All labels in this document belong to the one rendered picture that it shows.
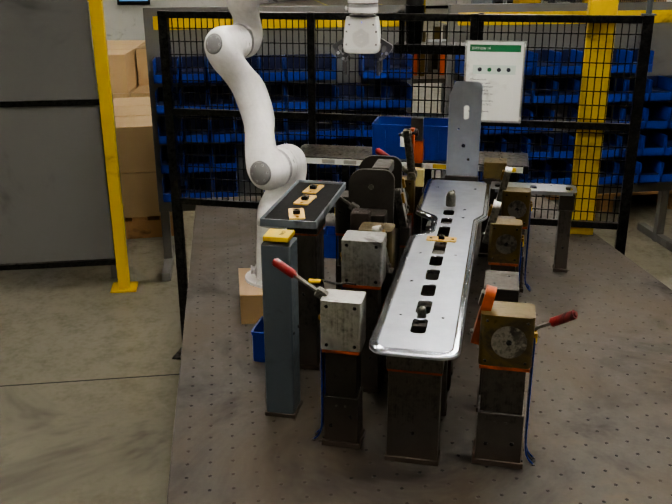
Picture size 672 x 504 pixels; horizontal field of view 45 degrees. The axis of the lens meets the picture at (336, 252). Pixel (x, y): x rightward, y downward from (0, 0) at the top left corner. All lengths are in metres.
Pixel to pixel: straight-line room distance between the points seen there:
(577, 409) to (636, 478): 0.28
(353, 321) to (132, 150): 3.78
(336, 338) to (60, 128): 2.98
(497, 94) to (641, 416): 1.52
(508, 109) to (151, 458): 1.89
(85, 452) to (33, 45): 2.15
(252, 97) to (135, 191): 3.08
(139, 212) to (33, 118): 1.25
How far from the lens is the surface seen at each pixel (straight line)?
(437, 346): 1.68
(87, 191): 4.56
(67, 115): 4.48
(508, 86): 3.21
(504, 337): 1.70
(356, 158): 3.10
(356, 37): 2.30
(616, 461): 1.94
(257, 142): 2.41
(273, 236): 1.82
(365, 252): 1.94
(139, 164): 5.39
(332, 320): 1.74
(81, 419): 3.48
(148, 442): 3.27
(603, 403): 2.16
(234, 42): 2.41
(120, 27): 9.22
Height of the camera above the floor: 1.75
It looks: 20 degrees down
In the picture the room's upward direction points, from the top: straight up
